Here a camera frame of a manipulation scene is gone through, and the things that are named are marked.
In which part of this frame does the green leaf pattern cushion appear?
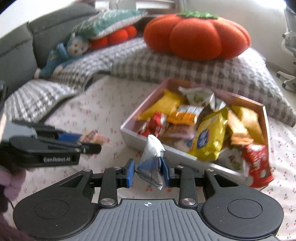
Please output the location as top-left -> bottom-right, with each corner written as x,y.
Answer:
72,9 -> 149,40

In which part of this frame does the grey sofa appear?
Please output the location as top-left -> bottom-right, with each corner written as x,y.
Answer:
1,3 -> 98,97

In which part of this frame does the orange clear cake packet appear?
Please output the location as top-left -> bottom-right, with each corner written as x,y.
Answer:
166,105 -> 204,126

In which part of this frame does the white office chair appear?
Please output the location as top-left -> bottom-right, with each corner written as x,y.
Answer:
276,5 -> 295,90

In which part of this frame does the orange wafer bar packet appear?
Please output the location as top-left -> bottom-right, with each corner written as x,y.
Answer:
228,109 -> 254,146

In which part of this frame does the yellow snack packet in box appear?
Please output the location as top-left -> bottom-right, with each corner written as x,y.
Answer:
137,89 -> 187,121

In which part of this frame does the grey checked pillow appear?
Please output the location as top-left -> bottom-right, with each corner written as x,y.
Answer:
110,48 -> 295,126

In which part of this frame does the silver foil snack packet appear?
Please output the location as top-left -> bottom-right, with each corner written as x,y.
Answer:
136,135 -> 165,190

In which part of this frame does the orange pumpkin plush cushion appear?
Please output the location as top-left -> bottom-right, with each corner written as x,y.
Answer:
143,11 -> 251,61

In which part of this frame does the large yellow snack packet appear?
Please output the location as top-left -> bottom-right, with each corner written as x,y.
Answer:
231,105 -> 265,145

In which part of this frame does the blue monkey plush toy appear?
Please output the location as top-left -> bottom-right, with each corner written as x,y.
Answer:
34,33 -> 90,79

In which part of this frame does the pink snack packet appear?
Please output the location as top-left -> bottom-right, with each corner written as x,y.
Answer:
162,124 -> 196,140

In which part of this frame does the yellow blue cracker packet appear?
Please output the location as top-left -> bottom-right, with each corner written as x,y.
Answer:
188,107 -> 228,162

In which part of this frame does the small orange plush cushion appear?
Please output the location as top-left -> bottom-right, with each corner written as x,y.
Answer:
89,26 -> 137,50

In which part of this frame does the white nut snack packet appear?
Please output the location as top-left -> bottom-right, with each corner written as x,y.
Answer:
178,86 -> 226,111

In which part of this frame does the red snack packet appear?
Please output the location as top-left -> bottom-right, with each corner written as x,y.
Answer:
138,111 -> 169,138

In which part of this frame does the small brown candy packet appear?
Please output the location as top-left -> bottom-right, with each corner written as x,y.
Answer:
79,130 -> 105,145

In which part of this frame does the grey checked blanket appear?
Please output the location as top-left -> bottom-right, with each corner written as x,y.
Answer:
2,37 -> 149,123

